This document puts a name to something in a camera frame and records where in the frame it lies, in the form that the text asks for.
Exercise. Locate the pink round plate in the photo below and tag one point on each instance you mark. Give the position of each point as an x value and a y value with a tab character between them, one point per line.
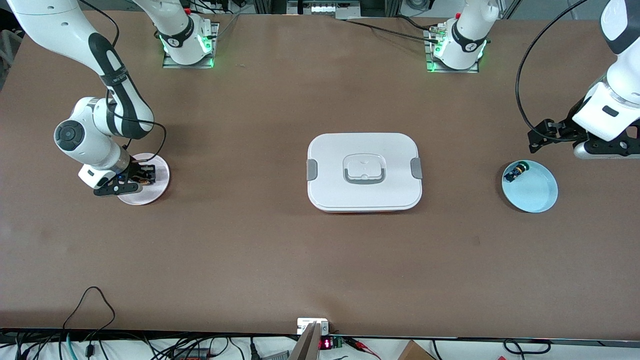
157	192

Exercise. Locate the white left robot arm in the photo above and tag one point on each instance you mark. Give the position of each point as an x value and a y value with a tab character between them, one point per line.
607	112

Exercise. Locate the white power strip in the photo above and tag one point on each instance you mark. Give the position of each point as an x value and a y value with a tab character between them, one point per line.
325	7

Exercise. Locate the white lunch box grey latches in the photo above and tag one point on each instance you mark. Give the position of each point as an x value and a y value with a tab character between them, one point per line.
365	197

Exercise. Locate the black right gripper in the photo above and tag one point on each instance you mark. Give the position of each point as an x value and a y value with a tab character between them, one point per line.
136	170

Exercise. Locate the brown cardboard box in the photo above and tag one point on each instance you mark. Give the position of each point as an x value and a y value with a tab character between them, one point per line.
414	352

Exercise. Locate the light blue round plate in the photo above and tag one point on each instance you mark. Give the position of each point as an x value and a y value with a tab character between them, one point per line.
532	192

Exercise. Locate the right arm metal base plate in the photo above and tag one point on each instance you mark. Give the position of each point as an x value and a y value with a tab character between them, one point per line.
167	65

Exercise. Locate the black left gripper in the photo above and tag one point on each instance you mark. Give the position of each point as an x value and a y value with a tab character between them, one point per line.
565	128

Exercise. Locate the red digit display module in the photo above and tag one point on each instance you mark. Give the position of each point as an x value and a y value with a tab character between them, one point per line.
326	343

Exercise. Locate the tan wooden beam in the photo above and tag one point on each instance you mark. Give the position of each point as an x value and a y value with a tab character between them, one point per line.
306	345

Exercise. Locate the small white box device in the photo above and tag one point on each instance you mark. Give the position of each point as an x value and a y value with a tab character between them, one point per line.
306	324

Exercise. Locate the red clip lead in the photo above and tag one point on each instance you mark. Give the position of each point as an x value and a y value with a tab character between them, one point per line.
362	346

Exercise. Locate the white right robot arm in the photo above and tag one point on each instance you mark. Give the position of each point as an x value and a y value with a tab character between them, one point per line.
75	135

